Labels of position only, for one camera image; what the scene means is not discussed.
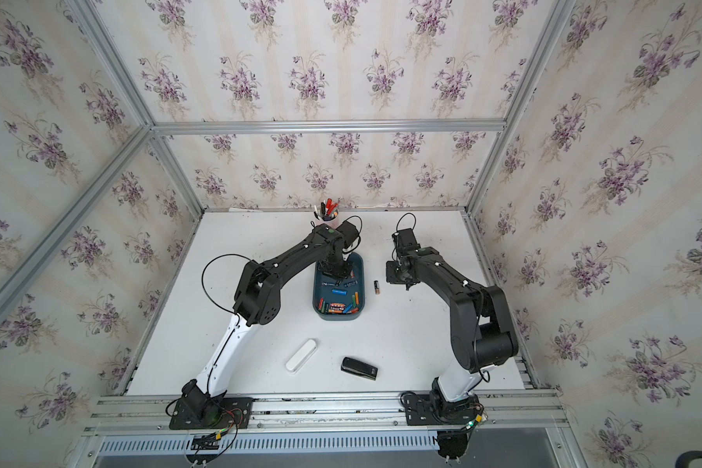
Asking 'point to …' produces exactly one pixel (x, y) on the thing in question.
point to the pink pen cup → (333, 223)
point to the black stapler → (354, 367)
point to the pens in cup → (328, 211)
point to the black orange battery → (376, 287)
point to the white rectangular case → (306, 352)
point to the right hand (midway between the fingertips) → (399, 275)
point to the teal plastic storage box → (334, 299)
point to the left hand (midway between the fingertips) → (345, 280)
